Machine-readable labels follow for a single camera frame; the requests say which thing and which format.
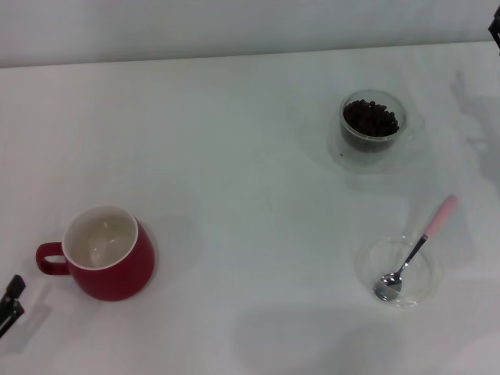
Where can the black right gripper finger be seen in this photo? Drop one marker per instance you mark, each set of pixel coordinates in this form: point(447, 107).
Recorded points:
point(496, 27)

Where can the glass cup of coffee beans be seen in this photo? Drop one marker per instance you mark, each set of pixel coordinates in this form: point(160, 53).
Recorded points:
point(351, 164)

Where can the red ceramic mug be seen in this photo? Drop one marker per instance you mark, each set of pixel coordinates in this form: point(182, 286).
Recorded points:
point(113, 277)

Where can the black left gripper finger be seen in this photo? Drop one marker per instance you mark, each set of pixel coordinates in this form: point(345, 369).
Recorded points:
point(13, 289)

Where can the clear glass cup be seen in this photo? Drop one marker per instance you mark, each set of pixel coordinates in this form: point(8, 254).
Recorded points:
point(367, 146)

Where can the coffee beans heap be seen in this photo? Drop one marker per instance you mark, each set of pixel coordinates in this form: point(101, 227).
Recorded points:
point(371, 117)

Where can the small clear glass dish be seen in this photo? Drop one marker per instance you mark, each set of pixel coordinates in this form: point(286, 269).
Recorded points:
point(420, 273)

